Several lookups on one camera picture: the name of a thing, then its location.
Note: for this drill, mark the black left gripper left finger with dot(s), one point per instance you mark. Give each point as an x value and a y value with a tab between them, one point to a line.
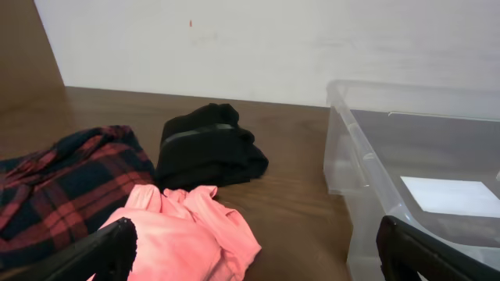
106	255

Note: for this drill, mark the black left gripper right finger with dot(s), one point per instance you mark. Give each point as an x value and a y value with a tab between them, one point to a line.
408	254

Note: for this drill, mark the clear plastic storage bin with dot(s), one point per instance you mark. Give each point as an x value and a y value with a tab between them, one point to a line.
380	132

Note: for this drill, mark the white label in bin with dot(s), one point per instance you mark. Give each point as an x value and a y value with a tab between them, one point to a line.
453	197

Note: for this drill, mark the pink crumpled garment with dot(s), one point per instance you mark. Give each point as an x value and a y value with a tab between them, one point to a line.
186	235

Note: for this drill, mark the red navy plaid shirt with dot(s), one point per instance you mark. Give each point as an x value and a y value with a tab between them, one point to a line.
52	198

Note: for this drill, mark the black folded garment with band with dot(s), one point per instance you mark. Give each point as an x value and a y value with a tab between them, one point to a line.
207	147

